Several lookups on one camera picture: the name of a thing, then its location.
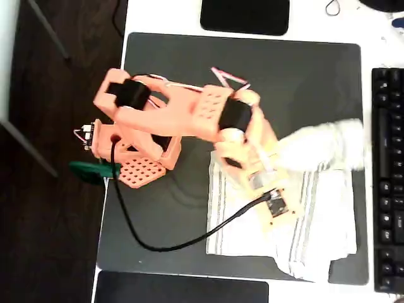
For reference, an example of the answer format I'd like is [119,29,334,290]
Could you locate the white striped towel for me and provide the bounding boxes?
[205,118,365,283]

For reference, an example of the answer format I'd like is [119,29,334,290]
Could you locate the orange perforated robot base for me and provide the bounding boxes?
[91,118,182,190]

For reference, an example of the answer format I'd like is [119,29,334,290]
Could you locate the large black desk mat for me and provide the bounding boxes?
[96,31,370,287]

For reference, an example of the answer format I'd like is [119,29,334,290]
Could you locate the black computer keyboard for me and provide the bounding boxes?
[371,66,404,294]

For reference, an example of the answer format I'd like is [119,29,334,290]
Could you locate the black flat pad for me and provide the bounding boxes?
[91,270,270,303]

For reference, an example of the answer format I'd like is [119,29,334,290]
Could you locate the green table clamp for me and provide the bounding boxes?
[68,160,122,186]

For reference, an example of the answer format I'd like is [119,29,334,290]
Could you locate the motor controller board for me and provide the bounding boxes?
[82,121,96,152]

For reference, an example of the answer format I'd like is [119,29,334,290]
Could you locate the dark rounded object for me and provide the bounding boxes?
[359,0,404,13]

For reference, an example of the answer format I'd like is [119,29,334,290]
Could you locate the grey metal furniture leg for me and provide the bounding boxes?
[27,0,70,61]
[0,121,60,178]

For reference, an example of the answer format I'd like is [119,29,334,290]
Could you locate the white furniture panel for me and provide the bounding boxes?
[0,0,20,124]

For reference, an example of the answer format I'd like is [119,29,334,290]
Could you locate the orange camera mount plate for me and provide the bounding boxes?
[249,176,298,236]

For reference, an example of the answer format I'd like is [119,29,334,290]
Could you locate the black camera cable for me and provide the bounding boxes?
[109,138,278,253]

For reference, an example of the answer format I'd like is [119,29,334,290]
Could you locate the thin black wire loop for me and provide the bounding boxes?
[325,0,342,16]

